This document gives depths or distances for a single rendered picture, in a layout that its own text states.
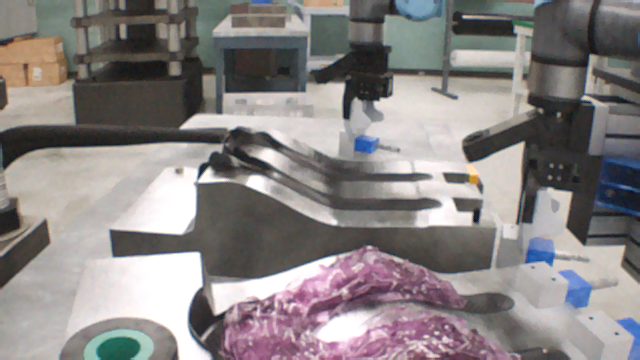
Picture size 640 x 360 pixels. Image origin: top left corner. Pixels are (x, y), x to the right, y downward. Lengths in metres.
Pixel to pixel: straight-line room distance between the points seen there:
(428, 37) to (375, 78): 6.20
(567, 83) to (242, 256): 0.46
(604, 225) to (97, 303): 0.90
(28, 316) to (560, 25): 0.72
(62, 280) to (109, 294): 0.28
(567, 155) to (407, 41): 6.60
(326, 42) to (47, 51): 3.36
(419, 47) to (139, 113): 3.94
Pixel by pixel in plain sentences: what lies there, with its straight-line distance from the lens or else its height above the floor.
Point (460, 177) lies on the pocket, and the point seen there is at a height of 0.88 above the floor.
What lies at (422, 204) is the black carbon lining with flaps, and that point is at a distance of 0.78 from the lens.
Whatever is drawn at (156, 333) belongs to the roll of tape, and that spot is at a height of 0.95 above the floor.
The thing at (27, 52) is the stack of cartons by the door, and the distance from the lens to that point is 7.27.
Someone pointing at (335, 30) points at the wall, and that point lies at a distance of 7.12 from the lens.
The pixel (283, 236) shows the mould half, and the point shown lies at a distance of 0.72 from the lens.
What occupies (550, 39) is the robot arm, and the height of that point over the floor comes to 1.12.
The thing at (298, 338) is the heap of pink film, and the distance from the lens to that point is 0.46.
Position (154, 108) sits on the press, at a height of 0.19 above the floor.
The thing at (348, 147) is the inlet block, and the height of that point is 0.82.
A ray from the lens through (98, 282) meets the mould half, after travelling 0.55.
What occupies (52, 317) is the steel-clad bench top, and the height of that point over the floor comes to 0.80.
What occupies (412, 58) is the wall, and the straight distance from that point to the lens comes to 7.34.
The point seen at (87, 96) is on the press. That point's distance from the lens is 4.70.
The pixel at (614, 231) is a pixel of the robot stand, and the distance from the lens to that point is 1.15.
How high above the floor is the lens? 1.17
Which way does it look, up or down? 20 degrees down
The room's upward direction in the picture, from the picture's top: 1 degrees clockwise
